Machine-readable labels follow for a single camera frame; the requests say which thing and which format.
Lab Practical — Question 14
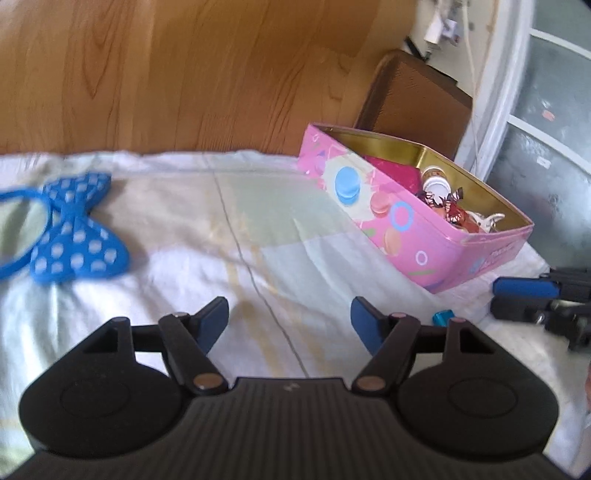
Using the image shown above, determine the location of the magenta box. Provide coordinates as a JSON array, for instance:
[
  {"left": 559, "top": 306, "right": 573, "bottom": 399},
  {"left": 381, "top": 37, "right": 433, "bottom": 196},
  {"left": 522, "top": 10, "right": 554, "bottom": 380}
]
[{"left": 364, "top": 155, "right": 422, "bottom": 197}]

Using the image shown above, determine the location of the brown woven chair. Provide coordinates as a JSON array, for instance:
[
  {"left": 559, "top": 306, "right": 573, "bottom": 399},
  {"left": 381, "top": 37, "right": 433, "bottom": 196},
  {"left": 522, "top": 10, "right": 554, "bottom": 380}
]
[{"left": 355, "top": 50, "right": 473, "bottom": 160}]

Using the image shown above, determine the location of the white power plug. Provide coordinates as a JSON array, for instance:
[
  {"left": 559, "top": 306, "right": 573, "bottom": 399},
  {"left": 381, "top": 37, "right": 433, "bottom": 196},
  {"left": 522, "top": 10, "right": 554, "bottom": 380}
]
[{"left": 424, "top": 0, "right": 465, "bottom": 48}]

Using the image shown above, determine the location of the pink tin box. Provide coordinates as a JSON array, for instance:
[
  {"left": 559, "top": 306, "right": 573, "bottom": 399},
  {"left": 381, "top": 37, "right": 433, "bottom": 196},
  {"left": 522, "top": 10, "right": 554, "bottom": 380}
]
[{"left": 297, "top": 122, "right": 535, "bottom": 295}]

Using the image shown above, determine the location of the pale bed sheet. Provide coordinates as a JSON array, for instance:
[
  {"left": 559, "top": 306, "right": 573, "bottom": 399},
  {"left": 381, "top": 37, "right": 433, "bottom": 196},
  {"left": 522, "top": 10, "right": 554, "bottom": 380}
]
[{"left": 0, "top": 148, "right": 591, "bottom": 468}]

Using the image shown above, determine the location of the blue polka-dot bow mirror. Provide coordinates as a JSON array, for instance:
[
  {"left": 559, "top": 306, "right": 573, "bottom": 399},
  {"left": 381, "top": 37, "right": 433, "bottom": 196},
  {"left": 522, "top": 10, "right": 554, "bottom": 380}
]
[{"left": 0, "top": 171, "right": 131, "bottom": 285}]

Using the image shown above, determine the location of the black cable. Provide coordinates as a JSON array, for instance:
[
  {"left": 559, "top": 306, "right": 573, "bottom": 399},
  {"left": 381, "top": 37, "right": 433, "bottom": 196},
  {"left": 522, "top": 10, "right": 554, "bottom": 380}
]
[{"left": 403, "top": 36, "right": 459, "bottom": 87}]

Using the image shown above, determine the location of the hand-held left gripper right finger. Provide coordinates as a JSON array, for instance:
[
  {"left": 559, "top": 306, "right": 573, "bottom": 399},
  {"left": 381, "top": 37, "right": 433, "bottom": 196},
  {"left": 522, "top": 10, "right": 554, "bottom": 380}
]
[{"left": 350, "top": 296, "right": 502, "bottom": 394}]

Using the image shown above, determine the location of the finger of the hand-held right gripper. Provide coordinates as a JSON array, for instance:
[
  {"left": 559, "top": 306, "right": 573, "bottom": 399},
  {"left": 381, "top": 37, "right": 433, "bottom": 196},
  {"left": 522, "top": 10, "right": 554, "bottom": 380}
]
[
  {"left": 489, "top": 296, "right": 591, "bottom": 352},
  {"left": 492, "top": 267, "right": 591, "bottom": 302}
]

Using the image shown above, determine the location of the frosted glass door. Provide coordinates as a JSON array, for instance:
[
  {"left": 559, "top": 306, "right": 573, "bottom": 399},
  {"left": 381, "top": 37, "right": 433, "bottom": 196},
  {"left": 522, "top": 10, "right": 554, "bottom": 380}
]
[{"left": 455, "top": 0, "right": 591, "bottom": 274}]

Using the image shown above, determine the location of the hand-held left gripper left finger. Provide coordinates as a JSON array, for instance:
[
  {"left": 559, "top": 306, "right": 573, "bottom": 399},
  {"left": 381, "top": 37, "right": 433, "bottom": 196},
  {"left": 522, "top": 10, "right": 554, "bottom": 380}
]
[{"left": 83, "top": 296, "right": 230, "bottom": 395}]

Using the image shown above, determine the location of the white pill bottle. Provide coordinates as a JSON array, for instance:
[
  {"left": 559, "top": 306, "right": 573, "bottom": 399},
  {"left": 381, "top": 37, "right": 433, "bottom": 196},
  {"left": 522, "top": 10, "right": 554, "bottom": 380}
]
[{"left": 421, "top": 165, "right": 451, "bottom": 195}]

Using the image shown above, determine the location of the wooden headboard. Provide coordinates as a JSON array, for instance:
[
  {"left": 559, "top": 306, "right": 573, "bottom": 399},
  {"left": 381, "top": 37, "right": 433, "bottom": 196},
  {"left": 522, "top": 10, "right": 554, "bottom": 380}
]
[{"left": 0, "top": 0, "right": 420, "bottom": 158}]

